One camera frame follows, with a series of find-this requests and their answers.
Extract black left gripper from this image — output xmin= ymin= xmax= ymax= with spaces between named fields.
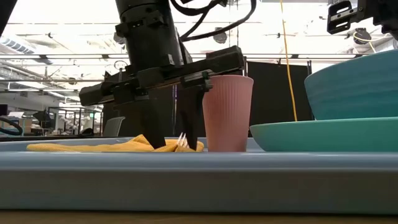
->
xmin=79 ymin=11 xmax=246 ymax=151

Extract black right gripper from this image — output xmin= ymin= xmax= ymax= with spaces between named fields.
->
xmin=326 ymin=0 xmax=398 ymax=40

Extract fork with orange handle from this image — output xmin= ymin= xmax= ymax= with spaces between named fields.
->
xmin=175 ymin=132 xmax=190 ymax=149

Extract pink ribbed cup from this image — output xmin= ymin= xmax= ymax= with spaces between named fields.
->
xmin=201 ymin=74 xmax=254 ymax=153

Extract blue bowl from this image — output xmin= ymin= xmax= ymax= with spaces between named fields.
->
xmin=303 ymin=49 xmax=398 ymax=121

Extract yellow cloth napkin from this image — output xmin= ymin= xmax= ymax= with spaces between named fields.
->
xmin=26 ymin=134 xmax=205 ymax=153

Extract teal plate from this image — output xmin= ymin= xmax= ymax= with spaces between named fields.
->
xmin=249 ymin=116 xmax=398 ymax=153

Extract blue plastic tray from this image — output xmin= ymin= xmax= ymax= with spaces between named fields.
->
xmin=0 ymin=136 xmax=398 ymax=215

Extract black curtain partition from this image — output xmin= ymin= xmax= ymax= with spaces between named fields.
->
xmin=102 ymin=60 xmax=314 ymax=138

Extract black round ceiling fixture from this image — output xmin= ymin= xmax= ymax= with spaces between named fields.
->
xmin=213 ymin=27 xmax=228 ymax=45

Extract office chair grey frame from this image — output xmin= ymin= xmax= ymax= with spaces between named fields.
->
xmin=102 ymin=116 xmax=126 ymax=138

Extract yellow cable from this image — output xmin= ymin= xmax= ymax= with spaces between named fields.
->
xmin=279 ymin=0 xmax=299 ymax=122

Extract black ring stand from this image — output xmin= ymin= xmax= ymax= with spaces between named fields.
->
xmin=113 ymin=60 xmax=128 ymax=82

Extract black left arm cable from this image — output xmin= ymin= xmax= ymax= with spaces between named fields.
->
xmin=169 ymin=0 xmax=257 ymax=43

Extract black curved cable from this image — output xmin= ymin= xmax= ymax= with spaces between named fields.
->
xmin=0 ymin=116 xmax=24 ymax=136

